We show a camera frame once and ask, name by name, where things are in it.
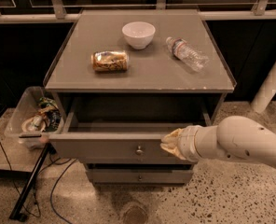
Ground grey top drawer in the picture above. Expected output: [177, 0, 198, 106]
[50, 102, 212, 164]

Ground grey drawer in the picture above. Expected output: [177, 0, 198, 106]
[85, 163, 193, 186]
[50, 102, 212, 164]

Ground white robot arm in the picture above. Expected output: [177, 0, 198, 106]
[160, 116, 276, 169]

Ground metal top drawer knob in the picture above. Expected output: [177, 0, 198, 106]
[135, 146, 144, 155]

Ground grey bottom drawer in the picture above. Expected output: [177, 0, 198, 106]
[85, 163, 193, 186]

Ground grey wooden nightstand cabinet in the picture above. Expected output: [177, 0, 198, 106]
[43, 8, 237, 185]

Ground clear plastic water bottle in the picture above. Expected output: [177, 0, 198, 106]
[166, 37, 209, 73]

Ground gold crushed soda can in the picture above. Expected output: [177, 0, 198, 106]
[90, 50, 129, 72]

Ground white ceramic bowl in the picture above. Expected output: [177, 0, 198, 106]
[122, 21, 156, 49]

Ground clear plastic storage bin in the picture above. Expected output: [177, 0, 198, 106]
[5, 87, 63, 149]

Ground black metal stand leg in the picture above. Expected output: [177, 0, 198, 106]
[9, 144, 50, 222]

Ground white cylindrical post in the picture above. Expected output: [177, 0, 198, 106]
[251, 62, 276, 113]

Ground black floor cable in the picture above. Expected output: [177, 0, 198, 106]
[0, 126, 80, 224]

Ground metal window railing frame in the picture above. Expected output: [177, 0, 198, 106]
[0, 0, 276, 24]

